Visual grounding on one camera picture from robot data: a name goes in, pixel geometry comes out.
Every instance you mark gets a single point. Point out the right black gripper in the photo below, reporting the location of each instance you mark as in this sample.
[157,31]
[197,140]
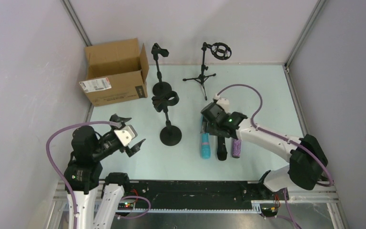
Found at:
[213,127]

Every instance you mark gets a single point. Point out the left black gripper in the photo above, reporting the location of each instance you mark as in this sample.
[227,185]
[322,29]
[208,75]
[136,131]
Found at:
[119,142]

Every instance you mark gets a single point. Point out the teal microphone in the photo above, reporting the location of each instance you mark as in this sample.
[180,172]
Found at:
[205,144]

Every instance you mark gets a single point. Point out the black microphone orange end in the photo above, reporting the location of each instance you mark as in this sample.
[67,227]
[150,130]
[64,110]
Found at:
[221,148]

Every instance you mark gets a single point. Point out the purple glitter microphone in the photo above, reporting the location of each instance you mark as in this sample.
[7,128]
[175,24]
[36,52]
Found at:
[236,148]

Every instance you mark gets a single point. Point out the black round-base mic stand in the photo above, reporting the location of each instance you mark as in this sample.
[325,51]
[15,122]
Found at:
[170,135]
[161,87]

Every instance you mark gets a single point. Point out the brown cardboard box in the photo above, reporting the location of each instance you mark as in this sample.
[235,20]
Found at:
[117,72]

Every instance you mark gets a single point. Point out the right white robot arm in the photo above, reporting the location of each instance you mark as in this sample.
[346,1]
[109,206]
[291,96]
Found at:
[304,155]

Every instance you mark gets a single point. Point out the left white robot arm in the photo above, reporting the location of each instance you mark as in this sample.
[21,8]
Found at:
[84,169]

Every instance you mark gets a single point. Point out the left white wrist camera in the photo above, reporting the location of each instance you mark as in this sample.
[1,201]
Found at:
[126,134]

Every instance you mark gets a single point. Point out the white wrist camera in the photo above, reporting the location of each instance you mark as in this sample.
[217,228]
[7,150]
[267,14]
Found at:
[126,134]
[222,102]

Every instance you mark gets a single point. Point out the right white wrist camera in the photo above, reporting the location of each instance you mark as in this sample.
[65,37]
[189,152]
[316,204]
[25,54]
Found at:
[222,102]

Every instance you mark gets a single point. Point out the black tripod shock-mount stand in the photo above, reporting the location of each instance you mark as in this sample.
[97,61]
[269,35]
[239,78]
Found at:
[220,51]

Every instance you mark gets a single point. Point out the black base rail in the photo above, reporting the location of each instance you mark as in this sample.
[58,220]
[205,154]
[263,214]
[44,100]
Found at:
[200,195]

